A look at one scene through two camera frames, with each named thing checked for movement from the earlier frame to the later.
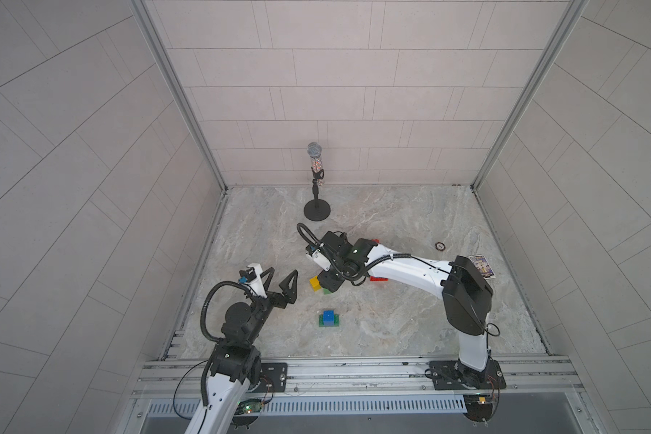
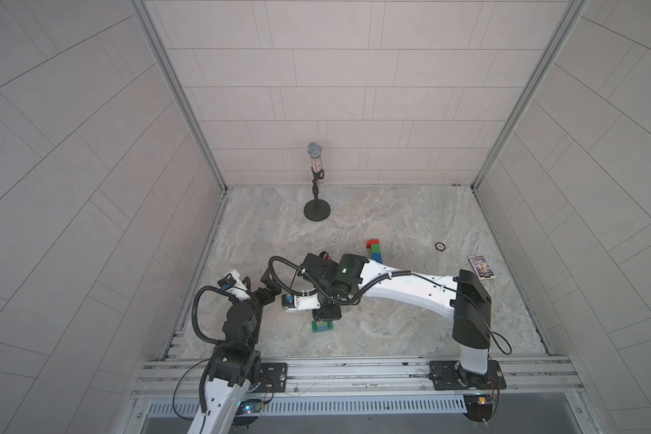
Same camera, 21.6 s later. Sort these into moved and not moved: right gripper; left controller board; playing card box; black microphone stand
Moved: right gripper
Not moved: black microphone stand; left controller board; playing card box
